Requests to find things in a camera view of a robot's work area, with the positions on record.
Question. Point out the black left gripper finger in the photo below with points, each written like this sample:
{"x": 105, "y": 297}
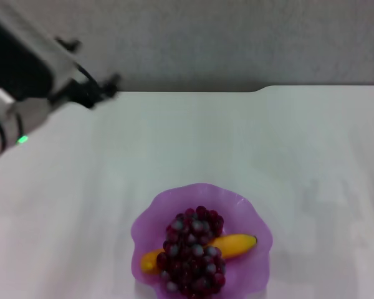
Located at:
{"x": 87, "y": 95}

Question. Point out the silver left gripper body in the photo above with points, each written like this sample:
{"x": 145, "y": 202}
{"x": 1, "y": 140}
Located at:
{"x": 22, "y": 118}

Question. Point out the purple grape bunch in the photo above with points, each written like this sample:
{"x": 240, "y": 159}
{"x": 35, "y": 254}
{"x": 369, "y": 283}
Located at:
{"x": 193, "y": 252}

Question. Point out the yellow banana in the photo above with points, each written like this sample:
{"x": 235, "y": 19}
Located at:
{"x": 237, "y": 244}

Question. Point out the purple wavy plastic bowl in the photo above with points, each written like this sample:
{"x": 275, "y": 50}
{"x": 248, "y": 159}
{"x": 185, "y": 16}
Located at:
{"x": 149, "y": 224}

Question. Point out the black grey left wrist camera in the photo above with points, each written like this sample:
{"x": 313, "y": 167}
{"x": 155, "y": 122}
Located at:
{"x": 15, "y": 59}

